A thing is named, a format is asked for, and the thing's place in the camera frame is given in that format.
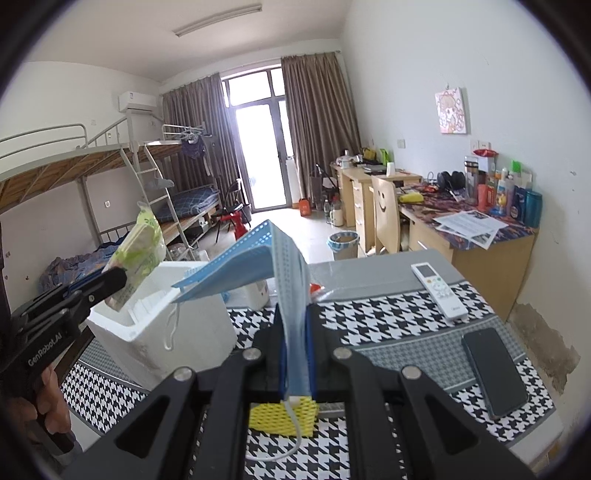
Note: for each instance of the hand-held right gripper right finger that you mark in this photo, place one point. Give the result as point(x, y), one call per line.
point(311, 369)

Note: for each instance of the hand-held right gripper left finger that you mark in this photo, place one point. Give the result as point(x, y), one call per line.
point(263, 360)

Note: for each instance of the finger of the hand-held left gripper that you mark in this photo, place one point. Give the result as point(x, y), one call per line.
point(106, 284)
point(78, 287)

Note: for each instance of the green white plastic packet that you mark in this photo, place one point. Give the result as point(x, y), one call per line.
point(138, 249)

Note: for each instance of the yellow foam net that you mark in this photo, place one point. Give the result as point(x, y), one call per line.
point(268, 417)

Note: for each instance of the white foam box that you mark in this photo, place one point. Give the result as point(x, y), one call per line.
point(198, 332)

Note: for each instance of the blue face mask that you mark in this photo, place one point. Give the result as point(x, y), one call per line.
point(249, 267)

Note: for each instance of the person's left hand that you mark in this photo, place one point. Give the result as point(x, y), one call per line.
point(53, 397)

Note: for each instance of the blue plaid quilt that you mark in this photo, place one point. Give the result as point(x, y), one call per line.
point(69, 267)

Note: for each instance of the white pump bottle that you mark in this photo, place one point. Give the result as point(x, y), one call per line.
point(256, 295)

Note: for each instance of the red snack packet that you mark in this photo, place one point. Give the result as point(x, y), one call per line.
point(315, 289)

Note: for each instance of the houndstooth tablecloth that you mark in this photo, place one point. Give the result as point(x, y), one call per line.
point(392, 318)

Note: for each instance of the small metal bunk bed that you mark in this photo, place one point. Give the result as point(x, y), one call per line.
point(184, 203)

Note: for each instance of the blue-rimmed trash bin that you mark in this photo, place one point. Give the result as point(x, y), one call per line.
point(344, 249)

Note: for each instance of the large metal bunk bed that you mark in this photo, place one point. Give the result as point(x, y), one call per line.
point(46, 166)

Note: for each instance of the white remote control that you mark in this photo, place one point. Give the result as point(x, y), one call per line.
point(438, 288)

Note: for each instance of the black folding chair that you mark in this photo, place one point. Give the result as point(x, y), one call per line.
point(234, 194)

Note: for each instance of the orange jug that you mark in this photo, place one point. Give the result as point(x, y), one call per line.
point(304, 207)

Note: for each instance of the purple hanging clothes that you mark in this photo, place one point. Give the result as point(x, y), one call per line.
point(193, 148)

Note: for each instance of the wooden desk with drawers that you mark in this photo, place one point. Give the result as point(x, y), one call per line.
point(362, 203)

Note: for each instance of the wooden chair with smiley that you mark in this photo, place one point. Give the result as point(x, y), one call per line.
point(385, 207)

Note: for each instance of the black smartphone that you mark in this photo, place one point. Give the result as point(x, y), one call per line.
point(494, 369)

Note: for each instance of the white air conditioner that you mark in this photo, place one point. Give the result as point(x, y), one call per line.
point(137, 101)

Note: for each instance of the brown curtain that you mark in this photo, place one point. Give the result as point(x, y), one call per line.
point(194, 110)
point(318, 124)

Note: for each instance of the yellow pouch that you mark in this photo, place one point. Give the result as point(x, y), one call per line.
point(411, 198)

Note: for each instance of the wooden desk with patterned cover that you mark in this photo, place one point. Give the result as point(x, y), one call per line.
point(485, 272)

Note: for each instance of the glass balcony door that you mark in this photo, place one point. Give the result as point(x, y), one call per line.
point(258, 152)

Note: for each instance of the printed papers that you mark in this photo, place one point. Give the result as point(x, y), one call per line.
point(471, 224)

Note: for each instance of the black headphones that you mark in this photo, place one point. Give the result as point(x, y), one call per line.
point(450, 180)

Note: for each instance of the red bottle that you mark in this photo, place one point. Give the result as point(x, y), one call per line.
point(484, 197)

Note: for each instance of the silver thermos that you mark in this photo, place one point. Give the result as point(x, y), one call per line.
point(472, 180)

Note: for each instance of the dark blue bottle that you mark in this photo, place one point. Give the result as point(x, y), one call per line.
point(519, 205)

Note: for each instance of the white box with red packet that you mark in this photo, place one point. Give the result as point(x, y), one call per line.
point(485, 161)

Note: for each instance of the teal bottle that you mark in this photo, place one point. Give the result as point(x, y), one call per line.
point(533, 208)

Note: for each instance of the ceiling tube light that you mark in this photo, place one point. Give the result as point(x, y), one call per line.
point(217, 21)

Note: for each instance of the pink wall poster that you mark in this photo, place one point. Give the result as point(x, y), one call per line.
point(450, 110)

